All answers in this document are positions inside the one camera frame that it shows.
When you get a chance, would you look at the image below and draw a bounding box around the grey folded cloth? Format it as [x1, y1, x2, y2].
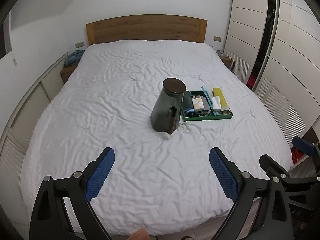
[200, 96, 211, 114]

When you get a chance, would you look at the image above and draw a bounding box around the white radiator window panel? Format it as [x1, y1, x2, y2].
[1, 54, 67, 231]

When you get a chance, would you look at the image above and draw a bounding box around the wooden nightstand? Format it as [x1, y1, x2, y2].
[216, 51, 233, 69]
[60, 64, 78, 83]

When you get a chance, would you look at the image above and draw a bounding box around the white bed sheet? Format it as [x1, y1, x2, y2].
[21, 40, 292, 235]

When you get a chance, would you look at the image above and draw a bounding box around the yellow rolled cloth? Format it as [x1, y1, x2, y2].
[212, 88, 232, 115]

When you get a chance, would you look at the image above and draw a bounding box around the face tissue pack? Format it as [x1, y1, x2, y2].
[192, 96, 205, 113]

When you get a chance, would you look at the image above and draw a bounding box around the white wardrobe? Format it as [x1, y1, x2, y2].
[224, 0, 319, 141]

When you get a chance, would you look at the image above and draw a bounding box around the green tray box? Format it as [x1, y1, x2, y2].
[181, 91, 233, 121]

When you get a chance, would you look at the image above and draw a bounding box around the left wooden nightstand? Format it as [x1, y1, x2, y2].
[60, 64, 78, 83]

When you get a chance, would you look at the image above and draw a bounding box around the clear zip bag blue edge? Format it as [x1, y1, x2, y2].
[201, 86, 220, 116]

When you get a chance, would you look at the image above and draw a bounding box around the wooden headboard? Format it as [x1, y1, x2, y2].
[86, 14, 207, 45]

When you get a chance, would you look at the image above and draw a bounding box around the dark grey lidded jug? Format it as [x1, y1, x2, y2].
[150, 77, 186, 134]

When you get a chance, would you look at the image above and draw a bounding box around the teal cloth on nightstand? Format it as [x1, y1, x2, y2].
[64, 50, 85, 67]

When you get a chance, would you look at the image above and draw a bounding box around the right wooden nightstand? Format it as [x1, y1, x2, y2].
[216, 51, 233, 69]

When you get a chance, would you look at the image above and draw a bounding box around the white tissue pack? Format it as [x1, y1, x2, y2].
[212, 96, 222, 111]

